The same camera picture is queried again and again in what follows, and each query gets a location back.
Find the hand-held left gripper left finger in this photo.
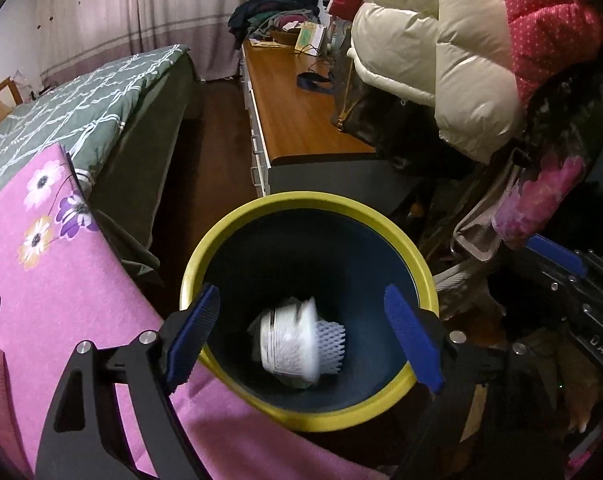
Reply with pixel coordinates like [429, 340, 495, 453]
[35, 284, 221, 480]

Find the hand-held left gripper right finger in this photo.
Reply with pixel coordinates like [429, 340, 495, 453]
[384, 284, 569, 480]

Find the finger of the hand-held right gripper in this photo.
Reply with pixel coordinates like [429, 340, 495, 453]
[525, 234, 589, 281]

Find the white pill bottle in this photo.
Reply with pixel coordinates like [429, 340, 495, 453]
[251, 297, 325, 390]

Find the yellow-rimmed dark blue trash bin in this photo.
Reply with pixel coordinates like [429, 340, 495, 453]
[180, 191, 440, 433]

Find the pink floral cloth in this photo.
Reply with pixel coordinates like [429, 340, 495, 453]
[494, 152, 587, 251]

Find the beige bag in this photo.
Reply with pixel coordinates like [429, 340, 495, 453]
[451, 160, 532, 261]

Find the white foam net sleeve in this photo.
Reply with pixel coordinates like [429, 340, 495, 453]
[314, 321, 347, 375]

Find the pink floral blanket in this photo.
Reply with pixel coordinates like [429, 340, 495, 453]
[0, 144, 382, 480]

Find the brown patterned handbag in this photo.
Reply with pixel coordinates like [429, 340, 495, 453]
[330, 50, 477, 181]

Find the wooden dresser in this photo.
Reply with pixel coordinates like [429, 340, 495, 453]
[238, 40, 382, 198]

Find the red dotted quilted garment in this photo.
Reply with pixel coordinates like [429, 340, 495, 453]
[496, 0, 603, 106]

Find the cream puffer jacket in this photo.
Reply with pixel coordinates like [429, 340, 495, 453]
[346, 0, 527, 163]

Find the green patterned bed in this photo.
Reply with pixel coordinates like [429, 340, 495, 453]
[0, 44, 199, 286]

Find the green and white box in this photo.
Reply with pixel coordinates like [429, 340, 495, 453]
[295, 21, 327, 53]

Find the pale pink curtain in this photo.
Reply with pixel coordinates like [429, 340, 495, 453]
[34, 0, 327, 83]

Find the pile of dark clothes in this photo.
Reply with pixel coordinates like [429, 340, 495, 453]
[228, 0, 325, 43]

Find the blue strap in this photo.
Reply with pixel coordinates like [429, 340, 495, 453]
[296, 71, 339, 96]

